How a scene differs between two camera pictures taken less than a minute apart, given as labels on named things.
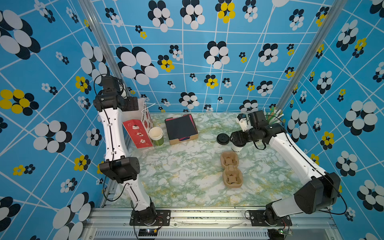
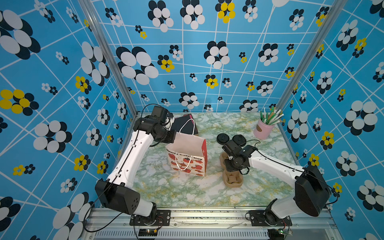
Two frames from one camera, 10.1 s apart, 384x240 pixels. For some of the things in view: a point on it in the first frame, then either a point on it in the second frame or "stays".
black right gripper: (239, 134) to (228, 168)
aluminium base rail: (205, 224) stays
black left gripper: (132, 104) to (172, 137)
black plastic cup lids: (222, 139) stays
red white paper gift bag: (138, 126) to (188, 154)
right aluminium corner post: (327, 21) stays
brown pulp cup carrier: (233, 176) stays
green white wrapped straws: (273, 117) stays
